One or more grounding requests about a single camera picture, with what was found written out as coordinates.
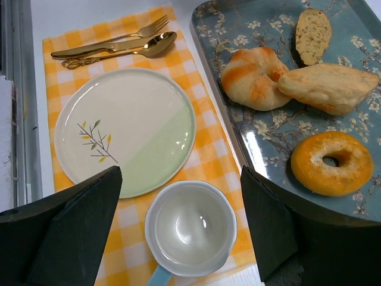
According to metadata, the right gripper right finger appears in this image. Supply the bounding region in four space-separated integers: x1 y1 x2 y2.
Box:
241 166 380 285

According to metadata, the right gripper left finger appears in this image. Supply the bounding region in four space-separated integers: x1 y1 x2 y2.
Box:
1 166 122 285

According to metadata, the brown seeded bread slice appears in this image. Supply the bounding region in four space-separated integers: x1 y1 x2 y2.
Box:
295 8 332 66

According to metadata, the long pale bread loaf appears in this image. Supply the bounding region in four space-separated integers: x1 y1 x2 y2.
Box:
278 63 379 116

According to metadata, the round twisted bread roll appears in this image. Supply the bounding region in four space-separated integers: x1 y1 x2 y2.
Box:
220 46 291 111

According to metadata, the white and blue cup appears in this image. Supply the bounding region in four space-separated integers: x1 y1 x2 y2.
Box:
144 181 237 285

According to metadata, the white and green plate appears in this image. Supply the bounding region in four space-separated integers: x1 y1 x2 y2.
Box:
54 68 196 198

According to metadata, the blue floral tray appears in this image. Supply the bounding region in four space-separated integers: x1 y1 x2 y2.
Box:
192 1 380 221

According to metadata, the yellow checkered placemat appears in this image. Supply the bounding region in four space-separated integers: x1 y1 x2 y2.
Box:
42 4 261 285

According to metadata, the gold knife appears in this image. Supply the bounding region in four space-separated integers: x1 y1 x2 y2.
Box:
51 37 152 58

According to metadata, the gold spoon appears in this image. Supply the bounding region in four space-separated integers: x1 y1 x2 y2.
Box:
61 32 177 70

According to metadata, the gold fork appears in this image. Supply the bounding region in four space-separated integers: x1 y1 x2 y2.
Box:
95 15 168 44

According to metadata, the orange ring donut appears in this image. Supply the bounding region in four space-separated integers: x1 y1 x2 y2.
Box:
291 131 374 197

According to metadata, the aluminium front rail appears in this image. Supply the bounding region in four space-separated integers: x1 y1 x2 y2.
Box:
1 1 42 209

